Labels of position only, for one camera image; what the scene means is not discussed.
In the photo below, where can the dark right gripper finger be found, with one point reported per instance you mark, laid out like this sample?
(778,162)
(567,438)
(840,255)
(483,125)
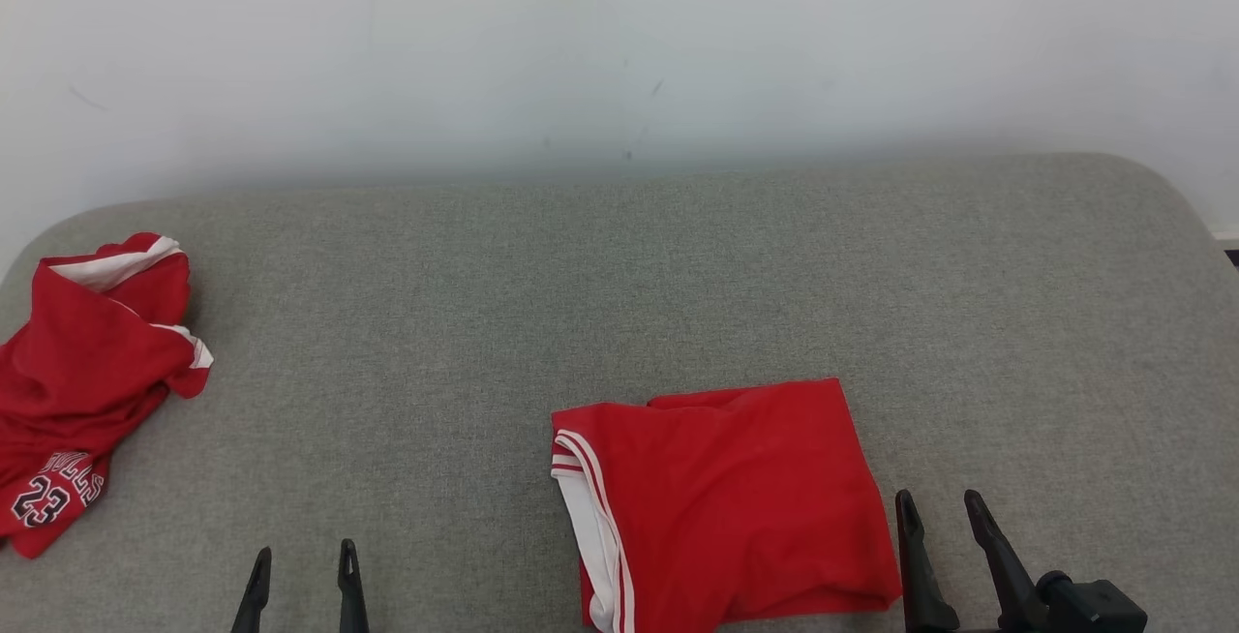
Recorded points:
(1012,589)
(924,594)

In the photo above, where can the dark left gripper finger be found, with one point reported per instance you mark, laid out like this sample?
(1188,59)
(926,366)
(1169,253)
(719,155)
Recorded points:
(254,604)
(351,599)

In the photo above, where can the red Bulls 23 jersey top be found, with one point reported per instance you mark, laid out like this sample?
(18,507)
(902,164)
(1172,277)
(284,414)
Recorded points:
(745,507)

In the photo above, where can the red Bulls 23 shorts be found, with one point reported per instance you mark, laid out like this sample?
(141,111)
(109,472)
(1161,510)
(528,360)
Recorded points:
(87,372)

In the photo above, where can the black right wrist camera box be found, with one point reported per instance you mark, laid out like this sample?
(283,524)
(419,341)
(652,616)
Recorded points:
(1094,609)

